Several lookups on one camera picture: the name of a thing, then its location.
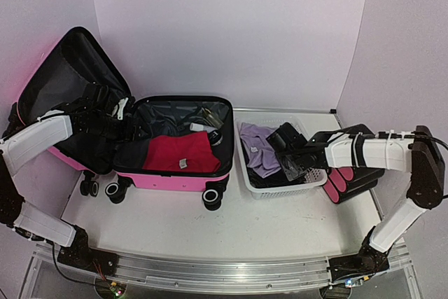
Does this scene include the white perforated plastic basket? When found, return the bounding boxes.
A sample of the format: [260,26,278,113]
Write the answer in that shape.
[234,113,328,200]

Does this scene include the red garment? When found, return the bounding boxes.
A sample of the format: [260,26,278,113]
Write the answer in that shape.
[143,132,221,173]

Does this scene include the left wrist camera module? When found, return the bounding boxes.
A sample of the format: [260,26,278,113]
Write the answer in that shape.
[112,97,135,120]

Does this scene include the pink hard-shell kids suitcase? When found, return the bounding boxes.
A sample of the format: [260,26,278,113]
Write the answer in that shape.
[3,27,235,211]

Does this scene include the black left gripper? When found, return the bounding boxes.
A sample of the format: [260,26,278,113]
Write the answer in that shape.
[83,112,151,146]

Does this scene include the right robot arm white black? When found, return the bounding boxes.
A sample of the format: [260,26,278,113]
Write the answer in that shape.
[267,125,447,280]

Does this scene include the dark round cosmetic compact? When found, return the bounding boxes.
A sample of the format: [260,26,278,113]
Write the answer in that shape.
[208,130,223,146]

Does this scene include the lilac purple shirt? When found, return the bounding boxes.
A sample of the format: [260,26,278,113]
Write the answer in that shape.
[239,123,281,179]

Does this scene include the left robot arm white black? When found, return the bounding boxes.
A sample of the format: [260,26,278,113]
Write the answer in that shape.
[1,84,140,269]

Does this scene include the black denim jeans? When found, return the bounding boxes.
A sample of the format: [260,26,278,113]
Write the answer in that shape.
[248,168,306,189]

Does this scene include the pink and black drawer organizer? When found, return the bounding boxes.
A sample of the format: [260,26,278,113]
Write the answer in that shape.
[323,167,384,204]

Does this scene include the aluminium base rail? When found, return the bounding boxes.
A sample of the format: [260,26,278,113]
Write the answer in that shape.
[56,237,412,293]

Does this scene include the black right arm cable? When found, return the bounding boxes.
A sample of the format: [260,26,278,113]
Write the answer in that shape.
[349,130,448,198]

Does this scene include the white cosmetic tube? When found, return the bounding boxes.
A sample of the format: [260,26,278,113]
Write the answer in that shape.
[190,123,215,133]

